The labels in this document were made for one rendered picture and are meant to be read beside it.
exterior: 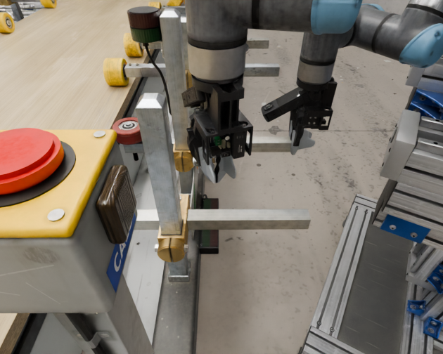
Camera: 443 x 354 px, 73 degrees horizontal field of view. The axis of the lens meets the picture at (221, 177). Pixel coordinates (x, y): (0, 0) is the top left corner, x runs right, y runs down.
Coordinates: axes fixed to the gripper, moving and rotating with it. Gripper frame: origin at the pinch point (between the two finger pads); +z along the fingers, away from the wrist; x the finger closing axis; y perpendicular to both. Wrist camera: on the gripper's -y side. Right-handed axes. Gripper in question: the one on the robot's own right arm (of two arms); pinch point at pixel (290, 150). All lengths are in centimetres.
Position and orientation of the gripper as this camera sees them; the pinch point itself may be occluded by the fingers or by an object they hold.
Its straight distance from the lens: 83.6
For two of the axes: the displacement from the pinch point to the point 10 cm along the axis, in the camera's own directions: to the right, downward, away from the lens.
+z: 0.0, 7.5, 6.6
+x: -0.1, -6.6, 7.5
